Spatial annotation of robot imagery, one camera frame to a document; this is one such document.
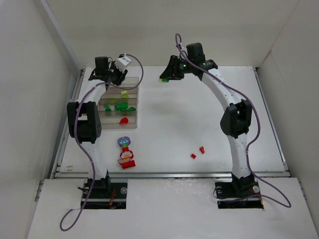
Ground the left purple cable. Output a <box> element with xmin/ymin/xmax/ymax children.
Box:
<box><xmin>59</xmin><ymin>53</ymin><xmax>145</xmax><ymax>231</ymax></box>

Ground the clear compartment organizer tray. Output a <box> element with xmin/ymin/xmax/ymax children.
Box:
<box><xmin>98</xmin><ymin>77</ymin><xmax>140</xmax><ymax>129</ymax></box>

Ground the red slope piece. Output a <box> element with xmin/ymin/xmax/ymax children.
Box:
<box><xmin>199</xmin><ymin>146</ymin><xmax>205</xmax><ymax>154</ymax></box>

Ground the small green wedge piece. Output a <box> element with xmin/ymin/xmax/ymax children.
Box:
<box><xmin>104</xmin><ymin>104</ymin><xmax>112</xmax><ymax>112</ymax></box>

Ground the lime green 2x4 brick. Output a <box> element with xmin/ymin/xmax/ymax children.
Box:
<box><xmin>108</xmin><ymin>97</ymin><xmax>117</xmax><ymax>102</ymax></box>

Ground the small red lego piece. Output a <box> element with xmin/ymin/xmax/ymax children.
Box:
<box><xmin>119</xmin><ymin>117</ymin><xmax>129</xmax><ymax>124</ymax></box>

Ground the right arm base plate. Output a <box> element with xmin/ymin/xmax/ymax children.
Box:
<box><xmin>213</xmin><ymin>179</ymin><xmax>264</xmax><ymax>209</ymax></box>

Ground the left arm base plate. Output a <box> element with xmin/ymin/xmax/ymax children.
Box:
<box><xmin>84</xmin><ymin>182</ymin><xmax>128</xmax><ymax>210</ymax></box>

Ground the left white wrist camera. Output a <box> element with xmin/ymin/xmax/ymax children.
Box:
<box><xmin>115</xmin><ymin>55</ymin><xmax>132</xmax><ymax>72</ymax></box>

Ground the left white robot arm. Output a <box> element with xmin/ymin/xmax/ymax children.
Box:
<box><xmin>67</xmin><ymin>54</ymin><xmax>131</xmax><ymax>180</ymax></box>

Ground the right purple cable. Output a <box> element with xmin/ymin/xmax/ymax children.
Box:
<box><xmin>174</xmin><ymin>33</ymin><xmax>292</xmax><ymax>209</ymax></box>

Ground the purple red flower lego stack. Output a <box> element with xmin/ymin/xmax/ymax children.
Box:
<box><xmin>117</xmin><ymin>136</ymin><xmax>136</xmax><ymax>169</ymax></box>

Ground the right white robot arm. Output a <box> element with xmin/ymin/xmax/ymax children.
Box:
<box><xmin>159</xmin><ymin>43</ymin><xmax>252</xmax><ymax>181</ymax></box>

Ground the purple cable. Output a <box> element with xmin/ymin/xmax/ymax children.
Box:
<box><xmin>174</xmin><ymin>33</ymin><xmax>292</xmax><ymax>209</ymax></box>
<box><xmin>59</xmin><ymin>53</ymin><xmax>145</xmax><ymax>231</ymax></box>

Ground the aluminium front rail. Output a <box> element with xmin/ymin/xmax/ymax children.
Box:
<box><xmin>51</xmin><ymin>171</ymin><xmax>291</xmax><ymax>179</ymax></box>

